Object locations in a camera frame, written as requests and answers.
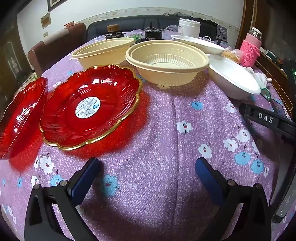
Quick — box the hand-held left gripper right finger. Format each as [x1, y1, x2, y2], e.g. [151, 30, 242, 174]
[195, 157, 272, 241]

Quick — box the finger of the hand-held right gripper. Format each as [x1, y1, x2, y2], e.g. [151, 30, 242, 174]
[239, 103, 296, 139]

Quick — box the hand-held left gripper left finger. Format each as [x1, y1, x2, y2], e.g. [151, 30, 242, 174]
[24, 158, 103, 241]

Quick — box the cream plastic bowl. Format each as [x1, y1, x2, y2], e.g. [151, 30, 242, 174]
[125, 40, 210, 89]
[71, 38, 135, 69]

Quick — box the white cloth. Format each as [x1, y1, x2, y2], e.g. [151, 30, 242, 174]
[245, 67, 270, 89]

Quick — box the wooden cabinet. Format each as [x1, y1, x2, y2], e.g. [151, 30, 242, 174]
[236, 0, 296, 116]

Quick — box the white foam bowl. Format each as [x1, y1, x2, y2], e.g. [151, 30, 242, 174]
[208, 54, 262, 100]

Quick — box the orange snack bag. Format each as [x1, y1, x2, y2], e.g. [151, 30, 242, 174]
[220, 49, 244, 63]

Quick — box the purple floral tablecloth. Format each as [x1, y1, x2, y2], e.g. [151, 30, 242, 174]
[0, 30, 295, 241]

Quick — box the pink knit-sleeved bottle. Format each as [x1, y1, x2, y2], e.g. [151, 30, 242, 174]
[240, 27, 263, 68]

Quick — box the red gold-rimmed plate with sticker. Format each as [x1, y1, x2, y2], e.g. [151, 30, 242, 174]
[39, 65, 143, 151]

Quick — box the white foam plate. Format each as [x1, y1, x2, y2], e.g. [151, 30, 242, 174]
[171, 35, 226, 55]

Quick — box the red ribbed plate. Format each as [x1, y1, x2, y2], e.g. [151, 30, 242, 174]
[0, 77, 48, 160]

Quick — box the white plastic jar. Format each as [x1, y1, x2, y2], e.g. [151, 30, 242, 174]
[178, 18, 201, 37]

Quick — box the clear plastic container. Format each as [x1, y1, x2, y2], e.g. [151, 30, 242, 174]
[165, 24, 181, 36]

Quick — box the black round container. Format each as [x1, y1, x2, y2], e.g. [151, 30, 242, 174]
[144, 27, 163, 42]

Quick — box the maroon chair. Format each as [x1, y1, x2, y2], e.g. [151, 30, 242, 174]
[28, 35, 77, 77]
[66, 23, 87, 50]

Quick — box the dark sofa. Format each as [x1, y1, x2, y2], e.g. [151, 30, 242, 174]
[86, 15, 229, 43]

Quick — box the black perforated bracket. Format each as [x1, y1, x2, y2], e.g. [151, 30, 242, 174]
[216, 25, 228, 43]

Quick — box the wooden wall plaque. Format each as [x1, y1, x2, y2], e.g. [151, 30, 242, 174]
[41, 13, 51, 29]

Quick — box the framed wall picture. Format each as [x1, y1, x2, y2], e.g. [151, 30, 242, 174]
[47, 0, 70, 11]

